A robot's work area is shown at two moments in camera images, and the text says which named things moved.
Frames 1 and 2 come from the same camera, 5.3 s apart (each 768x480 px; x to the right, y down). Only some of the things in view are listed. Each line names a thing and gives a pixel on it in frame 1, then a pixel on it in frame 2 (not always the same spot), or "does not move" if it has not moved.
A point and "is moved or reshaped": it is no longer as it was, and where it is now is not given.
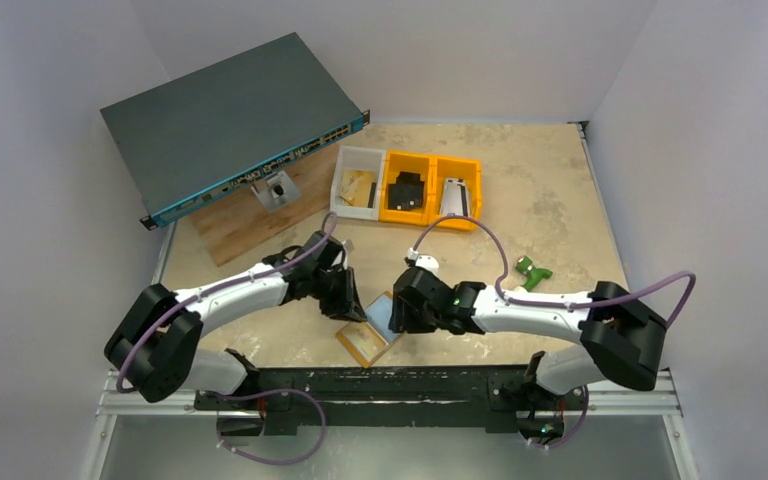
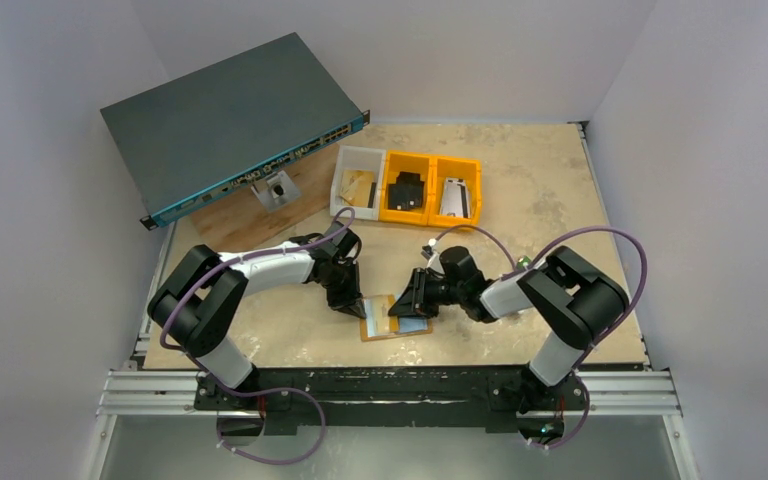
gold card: [363, 341] to [378, 320]
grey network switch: [211, 128] does not move
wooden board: [236, 224] does not move
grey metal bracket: [276, 190] does not move
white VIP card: [454, 198] does not move
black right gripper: [408, 307] to [421, 291]
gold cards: [356, 186] does not move
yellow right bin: [443, 167] does not move
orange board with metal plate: [368, 341] is moved or reshaped
